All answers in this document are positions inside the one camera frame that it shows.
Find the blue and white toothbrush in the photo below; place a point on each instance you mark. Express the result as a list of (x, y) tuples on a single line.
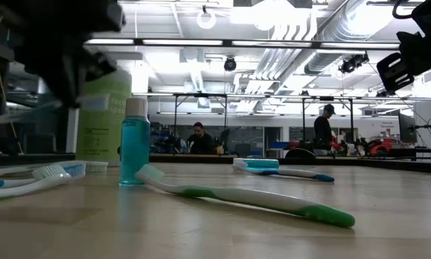
[(77, 170)]

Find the green and white toothbrush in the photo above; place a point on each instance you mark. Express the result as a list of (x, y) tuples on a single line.
[(21, 188), (258, 198), (97, 166)]

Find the blue mouthwash bottle white cap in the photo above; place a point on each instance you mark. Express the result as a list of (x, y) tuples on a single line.
[(134, 151), (262, 163)]

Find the clear plastic bag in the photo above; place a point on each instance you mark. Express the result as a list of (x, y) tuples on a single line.
[(294, 173)]

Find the black monitor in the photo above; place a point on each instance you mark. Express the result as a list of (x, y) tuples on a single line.
[(406, 128)]

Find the red equipment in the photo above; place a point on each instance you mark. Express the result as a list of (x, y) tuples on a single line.
[(380, 146)]

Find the person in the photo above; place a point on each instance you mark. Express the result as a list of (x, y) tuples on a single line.
[(323, 131), (200, 142)]

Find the green disinfecting wipes canister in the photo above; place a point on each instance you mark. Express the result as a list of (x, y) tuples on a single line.
[(100, 126)]

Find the long ceiling light bar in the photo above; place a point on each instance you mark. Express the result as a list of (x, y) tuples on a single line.
[(182, 42)]

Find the silver ventilation duct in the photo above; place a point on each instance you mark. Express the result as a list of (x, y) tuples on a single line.
[(344, 28)]

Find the black metal rig frame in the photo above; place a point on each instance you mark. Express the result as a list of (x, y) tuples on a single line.
[(200, 95)]

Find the black ceiling camera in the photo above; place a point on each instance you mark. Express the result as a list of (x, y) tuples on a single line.
[(230, 64)]

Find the black aluminium table frame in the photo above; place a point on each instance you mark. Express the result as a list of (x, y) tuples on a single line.
[(193, 158)]

